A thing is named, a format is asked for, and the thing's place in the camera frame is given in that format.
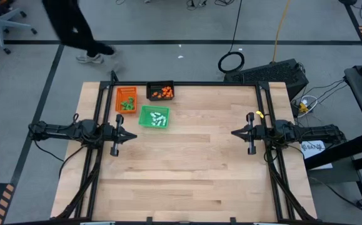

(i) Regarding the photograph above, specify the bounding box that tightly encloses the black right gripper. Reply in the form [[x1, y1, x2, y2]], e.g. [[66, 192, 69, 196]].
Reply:
[[231, 112, 268, 156]]

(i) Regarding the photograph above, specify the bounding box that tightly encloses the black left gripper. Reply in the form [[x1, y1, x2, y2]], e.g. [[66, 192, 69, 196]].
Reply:
[[104, 114, 138, 157]]

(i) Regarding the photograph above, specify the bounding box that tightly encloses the green plastic basket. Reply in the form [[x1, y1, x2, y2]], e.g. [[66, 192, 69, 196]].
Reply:
[[138, 105, 171, 129]]

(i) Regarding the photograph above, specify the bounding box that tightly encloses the orange plastic basket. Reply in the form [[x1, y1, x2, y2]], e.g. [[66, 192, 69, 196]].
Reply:
[[115, 86, 138, 114]]

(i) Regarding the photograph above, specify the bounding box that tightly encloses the black plastic basket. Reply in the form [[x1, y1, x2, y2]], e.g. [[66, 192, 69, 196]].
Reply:
[[145, 80, 175, 101]]

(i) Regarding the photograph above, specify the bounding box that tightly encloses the black computer case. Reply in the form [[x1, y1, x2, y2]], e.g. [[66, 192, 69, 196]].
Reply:
[[223, 58, 309, 101]]

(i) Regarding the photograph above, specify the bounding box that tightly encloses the white paper sign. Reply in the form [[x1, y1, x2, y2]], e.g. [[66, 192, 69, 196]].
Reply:
[[299, 139, 333, 171]]

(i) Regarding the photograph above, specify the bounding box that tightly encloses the person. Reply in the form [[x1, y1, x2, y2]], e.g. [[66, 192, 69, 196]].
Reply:
[[41, 0, 118, 66]]

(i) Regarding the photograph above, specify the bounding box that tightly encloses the black aluminium table frame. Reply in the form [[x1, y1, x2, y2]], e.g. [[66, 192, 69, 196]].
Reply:
[[51, 70, 318, 224]]

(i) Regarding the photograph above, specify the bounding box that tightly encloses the black cable bundle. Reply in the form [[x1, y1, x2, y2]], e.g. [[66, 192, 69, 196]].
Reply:
[[54, 146, 105, 219], [266, 151, 309, 220]]

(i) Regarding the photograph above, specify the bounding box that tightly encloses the black hanging cable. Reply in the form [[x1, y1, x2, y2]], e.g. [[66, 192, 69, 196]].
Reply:
[[217, 0, 246, 74]]

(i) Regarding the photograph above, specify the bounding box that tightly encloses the yellow hanging cable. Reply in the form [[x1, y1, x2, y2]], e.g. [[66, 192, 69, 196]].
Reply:
[[272, 0, 291, 63]]

